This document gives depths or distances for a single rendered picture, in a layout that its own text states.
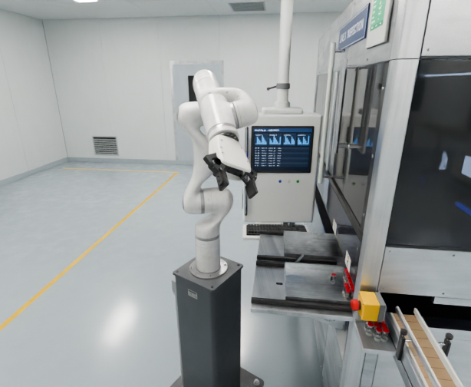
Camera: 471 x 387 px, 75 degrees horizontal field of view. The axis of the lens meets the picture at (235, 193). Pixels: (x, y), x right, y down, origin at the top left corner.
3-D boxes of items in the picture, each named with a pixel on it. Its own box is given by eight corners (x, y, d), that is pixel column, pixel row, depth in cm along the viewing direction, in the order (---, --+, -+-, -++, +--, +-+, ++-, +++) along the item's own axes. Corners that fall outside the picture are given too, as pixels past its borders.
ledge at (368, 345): (392, 329, 117) (393, 325, 116) (405, 357, 105) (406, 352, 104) (354, 325, 119) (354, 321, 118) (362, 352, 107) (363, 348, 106)
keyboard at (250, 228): (304, 226, 213) (304, 223, 212) (308, 236, 199) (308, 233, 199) (246, 226, 214) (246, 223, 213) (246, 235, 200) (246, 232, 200)
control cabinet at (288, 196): (307, 213, 236) (317, 106, 210) (313, 223, 218) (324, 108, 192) (242, 212, 238) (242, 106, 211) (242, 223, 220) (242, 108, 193)
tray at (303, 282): (356, 272, 148) (357, 266, 147) (370, 310, 124) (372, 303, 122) (284, 267, 152) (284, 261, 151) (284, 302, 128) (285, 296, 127)
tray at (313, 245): (342, 239, 180) (343, 234, 178) (352, 263, 155) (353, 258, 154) (283, 236, 184) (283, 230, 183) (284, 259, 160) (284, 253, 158)
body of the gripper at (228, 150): (230, 154, 88) (239, 185, 82) (200, 143, 82) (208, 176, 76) (246, 137, 84) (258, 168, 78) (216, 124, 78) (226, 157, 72)
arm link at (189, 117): (219, 216, 140) (182, 219, 137) (215, 206, 151) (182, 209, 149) (216, 102, 124) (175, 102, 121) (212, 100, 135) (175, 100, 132)
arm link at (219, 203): (194, 230, 154) (192, 185, 146) (230, 227, 157) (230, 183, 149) (195, 242, 142) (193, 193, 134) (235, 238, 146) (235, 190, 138)
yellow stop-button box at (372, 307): (377, 308, 113) (380, 292, 111) (383, 322, 106) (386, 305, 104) (355, 306, 114) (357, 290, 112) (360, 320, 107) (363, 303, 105)
